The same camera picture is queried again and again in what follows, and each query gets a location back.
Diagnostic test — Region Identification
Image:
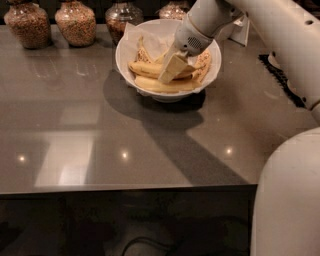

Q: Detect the glass cereal jar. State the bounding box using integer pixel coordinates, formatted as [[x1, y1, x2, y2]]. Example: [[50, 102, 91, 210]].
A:
[[158, 0, 190, 20], [4, 0, 51, 49], [55, 0, 96, 47], [105, 0, 144, 45]]

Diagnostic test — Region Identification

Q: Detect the front yellow banana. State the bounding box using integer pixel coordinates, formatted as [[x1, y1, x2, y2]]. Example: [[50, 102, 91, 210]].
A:
[[135, 76, 201, 93]]

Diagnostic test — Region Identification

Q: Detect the spotted banana on right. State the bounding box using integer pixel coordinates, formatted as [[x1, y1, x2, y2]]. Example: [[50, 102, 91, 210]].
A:
[[192, 50, 212, 83]]

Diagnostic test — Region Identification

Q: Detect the spotted banana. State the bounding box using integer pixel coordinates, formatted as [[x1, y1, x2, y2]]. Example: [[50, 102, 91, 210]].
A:
[[192, 50, 212, 83], [136, 37, 153, 63]]

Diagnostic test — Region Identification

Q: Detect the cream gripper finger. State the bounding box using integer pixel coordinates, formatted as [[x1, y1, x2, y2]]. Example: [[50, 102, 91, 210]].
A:
[[163, 44, 179, 69], [158, 54, 188, 84]]

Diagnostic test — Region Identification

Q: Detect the middle yellow banana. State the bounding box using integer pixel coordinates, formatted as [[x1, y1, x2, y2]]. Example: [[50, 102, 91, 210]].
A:
[[128, 61, 207, 80]]

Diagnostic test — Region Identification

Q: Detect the glass cereal jar far left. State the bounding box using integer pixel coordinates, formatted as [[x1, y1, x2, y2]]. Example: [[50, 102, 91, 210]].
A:
[[4, 0, 51, 49]]

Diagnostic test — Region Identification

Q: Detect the white sign stand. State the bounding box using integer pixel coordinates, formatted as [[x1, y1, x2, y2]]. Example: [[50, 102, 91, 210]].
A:
[[229, 16, 250, 47]]

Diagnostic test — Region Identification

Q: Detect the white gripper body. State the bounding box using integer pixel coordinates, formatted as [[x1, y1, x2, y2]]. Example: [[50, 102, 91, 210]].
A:
[[173, 14, 214, 56]]

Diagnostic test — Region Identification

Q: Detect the black rubber mat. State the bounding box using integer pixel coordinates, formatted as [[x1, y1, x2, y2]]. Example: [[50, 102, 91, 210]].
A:
[[258, 54, 305, 108]]

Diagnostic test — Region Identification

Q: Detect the banana with blue sticker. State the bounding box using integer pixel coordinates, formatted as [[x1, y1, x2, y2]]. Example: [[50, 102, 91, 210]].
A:
[[154, 50, 168, 64]]

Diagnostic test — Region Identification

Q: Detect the yellow banana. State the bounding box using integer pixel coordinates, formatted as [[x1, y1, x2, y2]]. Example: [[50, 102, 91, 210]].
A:
[[135, 76, 201, 93], [128, 61, 207, 80]]

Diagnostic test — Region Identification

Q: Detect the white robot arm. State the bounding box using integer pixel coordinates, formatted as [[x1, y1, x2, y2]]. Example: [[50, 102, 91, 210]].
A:
[[165, 0, 320, 256]]

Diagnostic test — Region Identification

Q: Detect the white ceramic bowl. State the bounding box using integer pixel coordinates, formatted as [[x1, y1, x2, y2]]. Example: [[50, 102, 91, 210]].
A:
[[115, 18, 223, 103]]

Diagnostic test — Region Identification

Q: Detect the black cable on floor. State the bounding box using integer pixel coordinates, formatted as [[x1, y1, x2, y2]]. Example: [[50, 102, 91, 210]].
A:
[[119, 235, 183, 256]]

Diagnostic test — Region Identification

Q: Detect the spotted banana on left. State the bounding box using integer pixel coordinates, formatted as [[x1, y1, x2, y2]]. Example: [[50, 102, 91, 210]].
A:
[[136, 37, 153, 63]]

